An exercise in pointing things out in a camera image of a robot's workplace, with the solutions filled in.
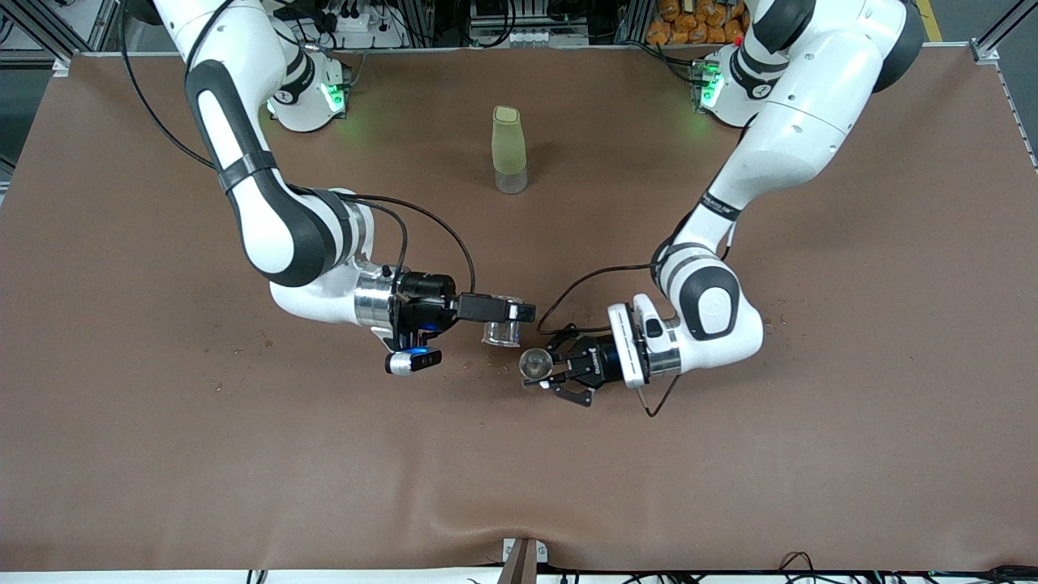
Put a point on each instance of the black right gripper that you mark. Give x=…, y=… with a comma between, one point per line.
x=425, y=297

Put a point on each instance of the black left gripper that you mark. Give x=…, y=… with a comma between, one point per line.
x=598, y=359

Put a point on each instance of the steel double jigger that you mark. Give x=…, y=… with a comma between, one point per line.
x=535, y=363

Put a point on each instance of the clear glass beaker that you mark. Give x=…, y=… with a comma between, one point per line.
x=503, y=334

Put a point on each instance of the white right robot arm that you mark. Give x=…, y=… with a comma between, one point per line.
x=259, y=219

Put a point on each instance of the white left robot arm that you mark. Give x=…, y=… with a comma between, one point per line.
x=803, y=122

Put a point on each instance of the brown table mat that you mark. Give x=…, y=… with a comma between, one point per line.
x=519, y=487

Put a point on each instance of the green bottle with clear base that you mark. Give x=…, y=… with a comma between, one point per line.
x=509, y=146

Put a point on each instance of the grey electronics box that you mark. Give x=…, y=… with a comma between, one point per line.
x=527, y=36

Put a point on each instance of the white power strip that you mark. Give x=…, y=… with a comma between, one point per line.
x=365, y=26

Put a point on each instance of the orange snack bag pile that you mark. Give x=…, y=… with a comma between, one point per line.
x=689, y=24

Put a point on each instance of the metal table edge bracket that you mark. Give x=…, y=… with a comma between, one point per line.
x=521, y=564

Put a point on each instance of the aluminium frame corner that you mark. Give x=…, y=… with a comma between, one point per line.
x=97, y=24
x=985, y=53

